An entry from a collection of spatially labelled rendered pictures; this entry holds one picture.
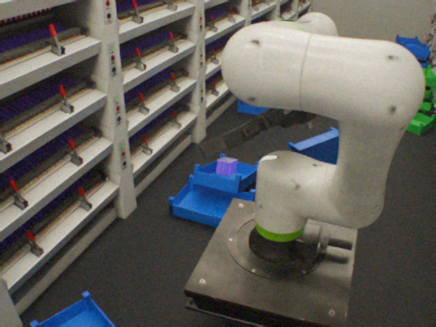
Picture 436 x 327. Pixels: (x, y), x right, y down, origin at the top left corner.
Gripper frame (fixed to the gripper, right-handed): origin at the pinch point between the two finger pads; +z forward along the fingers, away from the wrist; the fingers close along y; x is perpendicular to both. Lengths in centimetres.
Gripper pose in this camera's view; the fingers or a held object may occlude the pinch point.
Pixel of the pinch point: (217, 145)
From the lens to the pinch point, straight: 84.8
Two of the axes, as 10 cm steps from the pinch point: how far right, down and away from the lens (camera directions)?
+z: -8.2, 4.4, -3.7
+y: -3.6, 1.1, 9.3
